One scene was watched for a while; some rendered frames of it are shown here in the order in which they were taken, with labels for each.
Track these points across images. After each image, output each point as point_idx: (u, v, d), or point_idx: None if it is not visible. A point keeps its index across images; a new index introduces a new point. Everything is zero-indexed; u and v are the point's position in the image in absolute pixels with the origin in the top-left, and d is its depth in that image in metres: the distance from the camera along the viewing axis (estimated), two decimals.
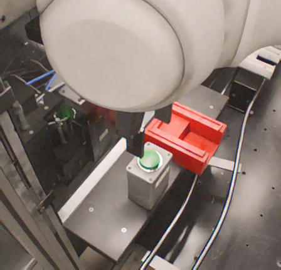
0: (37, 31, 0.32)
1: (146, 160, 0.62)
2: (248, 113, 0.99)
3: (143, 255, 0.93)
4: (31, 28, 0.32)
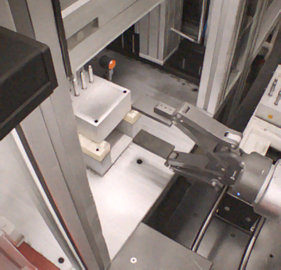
0: None
1: None
2: (246, 262, 0.59)
3: None
4: None
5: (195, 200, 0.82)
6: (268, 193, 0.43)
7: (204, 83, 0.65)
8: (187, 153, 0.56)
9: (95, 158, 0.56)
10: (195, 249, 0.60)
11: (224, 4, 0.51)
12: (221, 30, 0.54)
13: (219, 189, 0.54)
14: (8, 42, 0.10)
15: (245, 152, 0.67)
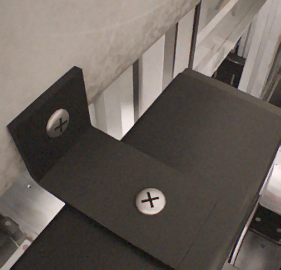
0: None
1: None
2: None
3: None
4: None
5: None
6: (270, 181, 0.41)
7: None
8: None
9: None
10: (233, 263, 0.58)
11: (270, 15, 0.48)
12: (264, 42, 0.52)
13: None
14: (239, 105, 0.08)
15: None
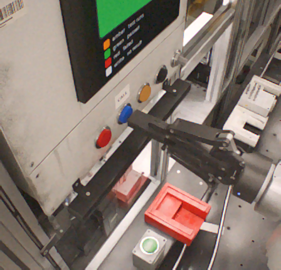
0: (76, 214, 0.50)
1: (147, 246, 0.80)
2: None
3: None
4: (71, 211, 0.51)
5: None
6: (268, 192, 0.43)
7: (210, 87, 1.24)
8: None
9: None
10: None
11: (220, 49, 1.09)
12: (219, 61, 1.13)
13: (214, 185, 0.54)
14: (184, 82, 0.69)
15: (232, 124, 1.26)
